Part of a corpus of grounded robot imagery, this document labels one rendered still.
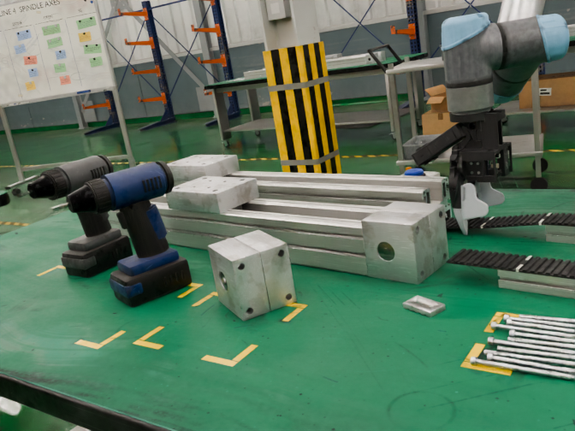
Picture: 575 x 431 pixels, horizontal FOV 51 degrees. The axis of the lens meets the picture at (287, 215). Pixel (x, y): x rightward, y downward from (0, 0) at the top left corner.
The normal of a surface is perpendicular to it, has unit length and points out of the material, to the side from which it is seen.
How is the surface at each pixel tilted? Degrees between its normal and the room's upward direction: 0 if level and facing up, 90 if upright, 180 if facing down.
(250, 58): 90
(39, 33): 90
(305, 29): 90
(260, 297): 90
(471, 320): 0
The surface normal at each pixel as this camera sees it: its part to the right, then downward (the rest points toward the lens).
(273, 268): 0.46, 0.18
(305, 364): -0.16, -0.95
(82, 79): -0.25, 0.31
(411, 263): -0.65, 0.31
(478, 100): 0.09, 0.27
